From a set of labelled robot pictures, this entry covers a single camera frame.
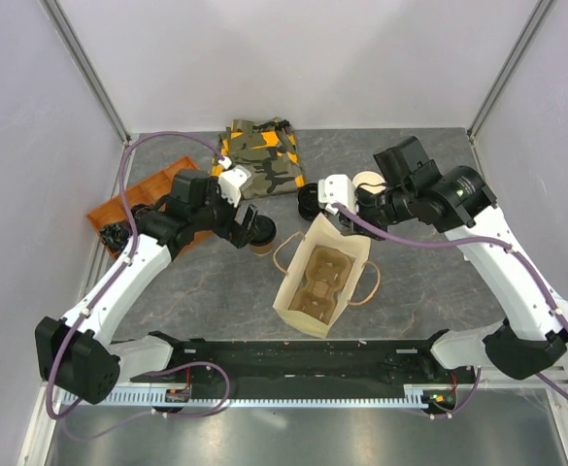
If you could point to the stack of paper cups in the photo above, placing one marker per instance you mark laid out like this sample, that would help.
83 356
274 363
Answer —
369 181

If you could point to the brown paper bag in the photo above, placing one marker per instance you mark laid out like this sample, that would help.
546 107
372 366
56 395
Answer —
291 258

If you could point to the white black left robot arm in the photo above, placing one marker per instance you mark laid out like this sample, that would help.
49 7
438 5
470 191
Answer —
77 352

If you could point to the stack of black lids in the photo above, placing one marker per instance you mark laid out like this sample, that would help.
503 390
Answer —
308 205

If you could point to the camouflage folded cloth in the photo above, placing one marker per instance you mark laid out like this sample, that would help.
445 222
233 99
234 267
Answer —
268 150

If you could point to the single brown paper cup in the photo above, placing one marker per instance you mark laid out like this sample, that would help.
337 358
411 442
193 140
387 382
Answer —
262 248

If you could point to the grey slotted cable duct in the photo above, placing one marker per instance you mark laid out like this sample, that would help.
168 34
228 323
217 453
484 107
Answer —
158 396

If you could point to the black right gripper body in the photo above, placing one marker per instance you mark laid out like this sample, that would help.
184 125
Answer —
382 209

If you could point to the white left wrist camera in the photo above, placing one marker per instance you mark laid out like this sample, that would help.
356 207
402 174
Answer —
231 180

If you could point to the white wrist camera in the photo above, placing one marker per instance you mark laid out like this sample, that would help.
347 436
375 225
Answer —
334 192
231 180

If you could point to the dark patterned rolled sock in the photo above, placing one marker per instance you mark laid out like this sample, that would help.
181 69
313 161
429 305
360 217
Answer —
115 235

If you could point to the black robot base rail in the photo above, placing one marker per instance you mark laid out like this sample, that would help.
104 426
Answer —
303 369

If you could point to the cardboard cup carrier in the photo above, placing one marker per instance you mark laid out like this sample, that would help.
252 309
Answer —
324 277

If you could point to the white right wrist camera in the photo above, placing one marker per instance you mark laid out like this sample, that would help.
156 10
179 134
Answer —
334 192

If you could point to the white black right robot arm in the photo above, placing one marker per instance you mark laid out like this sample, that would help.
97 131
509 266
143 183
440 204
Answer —
533 334

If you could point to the black plastic cup lid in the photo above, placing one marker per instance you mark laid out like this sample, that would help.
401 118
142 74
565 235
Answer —
264 231

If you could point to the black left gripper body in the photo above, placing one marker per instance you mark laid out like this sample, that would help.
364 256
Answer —
223 223

